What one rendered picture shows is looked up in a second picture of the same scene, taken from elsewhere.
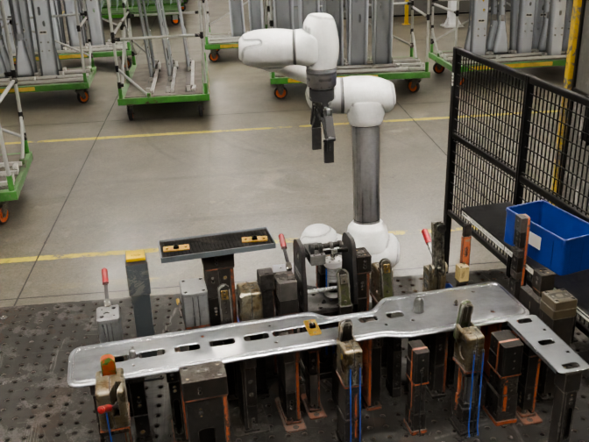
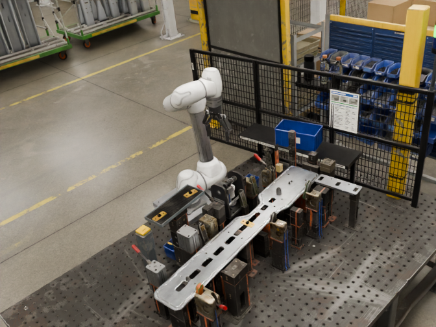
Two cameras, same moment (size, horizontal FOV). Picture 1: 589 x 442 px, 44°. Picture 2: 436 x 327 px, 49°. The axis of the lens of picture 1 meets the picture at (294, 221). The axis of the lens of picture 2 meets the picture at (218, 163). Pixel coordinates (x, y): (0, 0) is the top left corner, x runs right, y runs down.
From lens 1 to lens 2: 146 cm
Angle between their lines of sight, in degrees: 32
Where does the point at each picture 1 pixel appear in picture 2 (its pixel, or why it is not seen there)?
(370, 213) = (210, 155)
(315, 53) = (215, 89)
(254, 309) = (215, 228)
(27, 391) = not seen: outside the picture
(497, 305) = (304, 176)
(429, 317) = (286, 194)
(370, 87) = not seen: hidden behind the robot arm
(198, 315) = (195, 244)
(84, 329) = (87, 287)
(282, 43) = (200, 89)
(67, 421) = not seen: outside the picture
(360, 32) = (13, 28)
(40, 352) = (80, 313)
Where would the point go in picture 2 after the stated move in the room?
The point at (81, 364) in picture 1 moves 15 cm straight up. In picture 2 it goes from (169, 298) to (164, 276)
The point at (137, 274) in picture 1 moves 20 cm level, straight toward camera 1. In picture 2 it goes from (148, 239) to (176, 253)
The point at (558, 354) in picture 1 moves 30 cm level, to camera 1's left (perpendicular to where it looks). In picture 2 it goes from (347, 187) to (314, 208)
